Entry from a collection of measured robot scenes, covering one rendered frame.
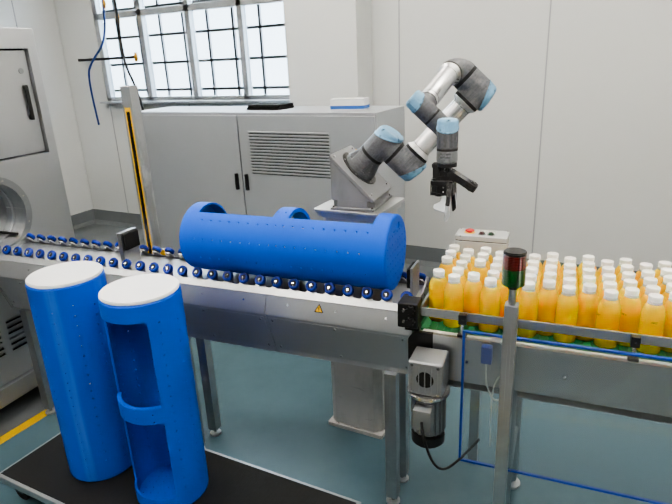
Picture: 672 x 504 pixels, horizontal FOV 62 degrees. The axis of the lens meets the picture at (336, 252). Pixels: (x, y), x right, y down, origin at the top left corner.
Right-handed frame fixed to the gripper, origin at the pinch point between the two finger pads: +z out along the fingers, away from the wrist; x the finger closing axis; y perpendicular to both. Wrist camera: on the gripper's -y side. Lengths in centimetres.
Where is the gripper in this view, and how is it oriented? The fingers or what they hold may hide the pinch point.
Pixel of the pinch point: (451, 217)
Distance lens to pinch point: 210.0
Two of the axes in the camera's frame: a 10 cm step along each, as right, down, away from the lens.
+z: 0.4, 9.4, 3.3
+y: -9.3, -0.9, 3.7
